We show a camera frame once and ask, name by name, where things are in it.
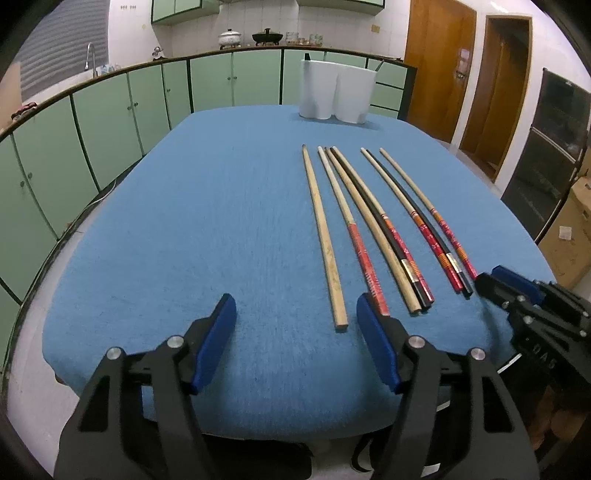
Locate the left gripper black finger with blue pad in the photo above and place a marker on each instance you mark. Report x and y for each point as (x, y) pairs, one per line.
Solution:
(135, 419)
(455, 405)

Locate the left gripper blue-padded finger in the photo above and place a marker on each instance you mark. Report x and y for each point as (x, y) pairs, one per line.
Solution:
(526, 287)

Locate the plain light wooden chopstick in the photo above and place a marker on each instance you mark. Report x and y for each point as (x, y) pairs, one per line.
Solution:
(328, 255)

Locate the green lower kitchen cabinets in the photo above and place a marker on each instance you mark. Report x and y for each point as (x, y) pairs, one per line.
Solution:
(138, 110)

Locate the green kitchen cabinets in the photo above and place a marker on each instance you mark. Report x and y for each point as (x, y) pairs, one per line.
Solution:
(177, 11)
(138, 110)

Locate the green upper kitchen cabinets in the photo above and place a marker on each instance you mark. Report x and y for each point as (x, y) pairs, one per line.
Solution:
(177, 11)

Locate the person's right hand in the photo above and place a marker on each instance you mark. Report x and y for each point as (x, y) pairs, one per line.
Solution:
(563, 423)

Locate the cardboard box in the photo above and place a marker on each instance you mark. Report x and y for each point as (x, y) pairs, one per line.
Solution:
(566, 244)

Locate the black chopstick white band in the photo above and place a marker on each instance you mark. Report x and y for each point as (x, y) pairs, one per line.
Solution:
(468, 290)

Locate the black chopstick silver band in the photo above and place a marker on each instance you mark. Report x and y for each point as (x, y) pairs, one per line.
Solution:
(397, 244)

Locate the black glass cabinet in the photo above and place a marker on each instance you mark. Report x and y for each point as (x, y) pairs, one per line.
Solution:
(551, 155)

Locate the wooden chopstick red patterned end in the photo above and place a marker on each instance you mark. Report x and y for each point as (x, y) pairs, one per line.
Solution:
(366, 265)

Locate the plain tan wooden chopstick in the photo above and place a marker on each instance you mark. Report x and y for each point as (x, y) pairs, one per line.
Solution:
(401, 278)

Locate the blue table cloth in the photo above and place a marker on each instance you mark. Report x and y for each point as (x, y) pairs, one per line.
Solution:
(288, 374)

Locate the brown wooden door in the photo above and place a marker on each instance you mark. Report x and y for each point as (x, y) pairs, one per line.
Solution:
(440, 45)

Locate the white utensil holder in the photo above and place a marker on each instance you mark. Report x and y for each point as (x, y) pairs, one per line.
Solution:
(329, 89)

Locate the glass jars on counter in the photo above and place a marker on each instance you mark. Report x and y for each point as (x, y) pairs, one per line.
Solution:
(296, 38)

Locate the chrome sink faucet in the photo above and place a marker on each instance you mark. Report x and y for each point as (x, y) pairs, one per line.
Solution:
(90, 60)

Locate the small kettle on counter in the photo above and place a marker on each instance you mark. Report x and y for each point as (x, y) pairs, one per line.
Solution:
(157, 53)

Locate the black wok on stove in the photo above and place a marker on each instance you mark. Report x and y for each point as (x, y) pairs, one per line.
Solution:
(267, 37)

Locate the white cooking pot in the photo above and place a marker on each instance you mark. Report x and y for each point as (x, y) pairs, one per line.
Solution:
(229, 39)

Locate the open wooden doorway frame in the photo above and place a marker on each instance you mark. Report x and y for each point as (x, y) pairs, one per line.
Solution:
(500, 92)

